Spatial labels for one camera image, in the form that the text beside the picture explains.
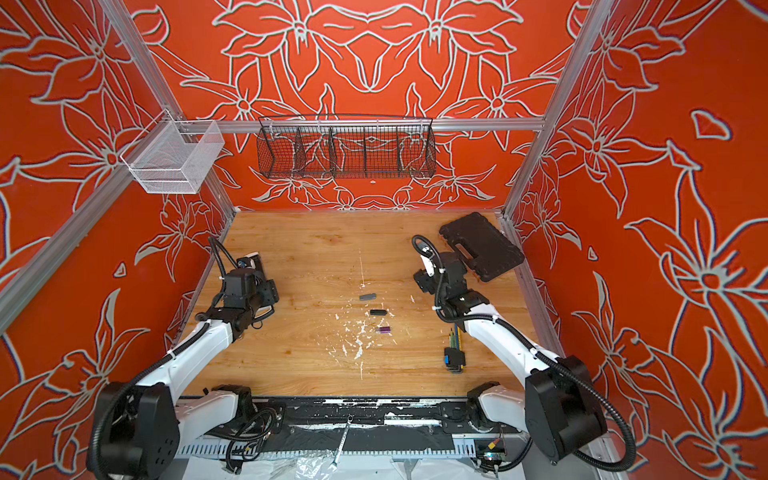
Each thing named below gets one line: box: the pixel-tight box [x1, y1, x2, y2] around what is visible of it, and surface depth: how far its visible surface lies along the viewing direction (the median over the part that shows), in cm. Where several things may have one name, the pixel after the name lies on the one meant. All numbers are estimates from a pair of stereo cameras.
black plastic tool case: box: [439, 212, 525, 281], surface depth 105 cm
